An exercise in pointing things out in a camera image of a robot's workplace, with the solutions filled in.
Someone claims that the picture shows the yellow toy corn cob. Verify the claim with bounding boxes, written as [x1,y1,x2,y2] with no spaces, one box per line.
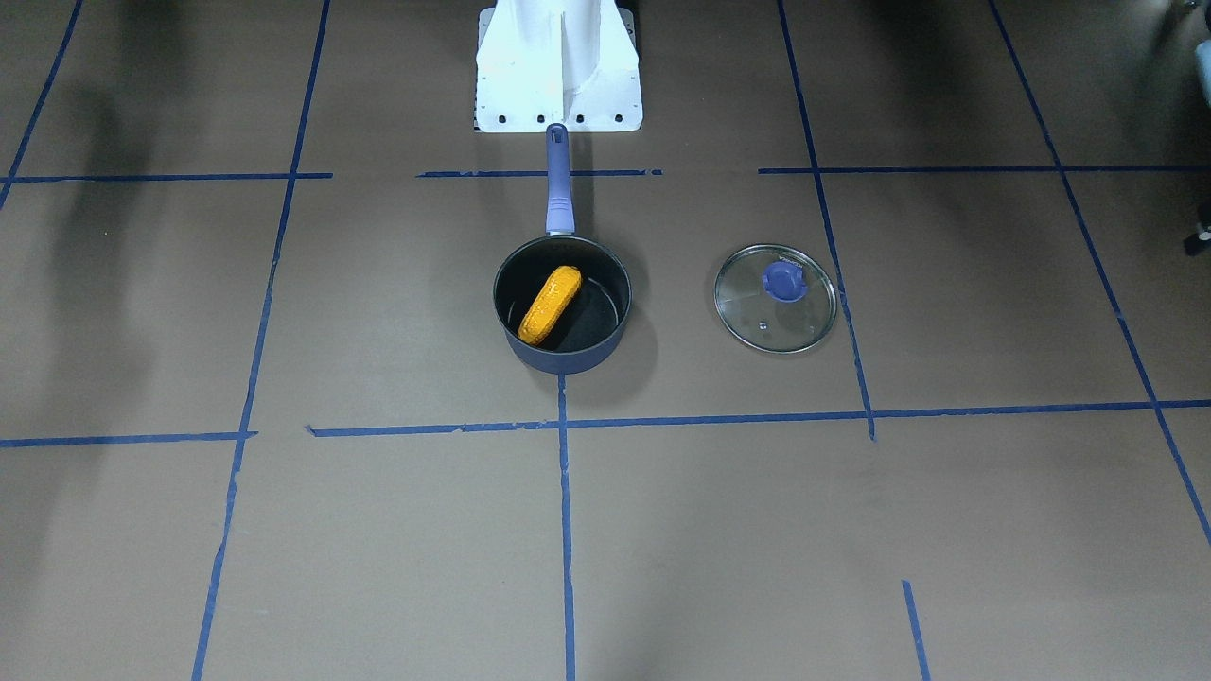
[518,267,582,347]

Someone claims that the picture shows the glass pot lid blue knob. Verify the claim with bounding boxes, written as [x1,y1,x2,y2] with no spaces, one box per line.
[712,244,839,355]

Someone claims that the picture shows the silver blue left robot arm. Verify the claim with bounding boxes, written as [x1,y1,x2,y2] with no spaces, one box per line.
[1195,39,1211,107]

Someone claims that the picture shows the dark blue saucepan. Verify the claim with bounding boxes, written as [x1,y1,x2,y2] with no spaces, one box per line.
[492,122,633,374]

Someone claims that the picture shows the white pedestal column base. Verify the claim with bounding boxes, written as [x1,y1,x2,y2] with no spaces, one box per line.
[474,1,644,135]

